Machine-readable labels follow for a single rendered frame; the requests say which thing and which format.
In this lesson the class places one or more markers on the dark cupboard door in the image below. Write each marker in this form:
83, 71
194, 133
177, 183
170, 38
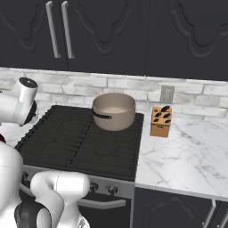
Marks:
20, 32
109, 32
221, 213
190, 35
169, 210

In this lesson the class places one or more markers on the dark upper cupboard door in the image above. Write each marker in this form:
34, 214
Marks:
109, 32
20, 32
190, 35

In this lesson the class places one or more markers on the grey wall outlet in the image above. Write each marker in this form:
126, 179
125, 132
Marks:
167, 94

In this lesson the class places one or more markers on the black oven door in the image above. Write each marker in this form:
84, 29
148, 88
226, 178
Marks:
107, 218

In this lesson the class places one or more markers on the dark lower cupboard door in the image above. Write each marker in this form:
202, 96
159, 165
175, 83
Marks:
169, 210
221, 213

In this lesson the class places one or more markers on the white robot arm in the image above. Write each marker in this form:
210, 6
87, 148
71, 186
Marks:
12, 175

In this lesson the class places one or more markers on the wooden knife block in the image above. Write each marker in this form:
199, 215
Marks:
159, 128

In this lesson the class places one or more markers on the dark stove knob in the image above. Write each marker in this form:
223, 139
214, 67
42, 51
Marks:
25, 176
94, 187
112, 189

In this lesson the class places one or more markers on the black gas stove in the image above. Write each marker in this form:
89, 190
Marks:
68, 142

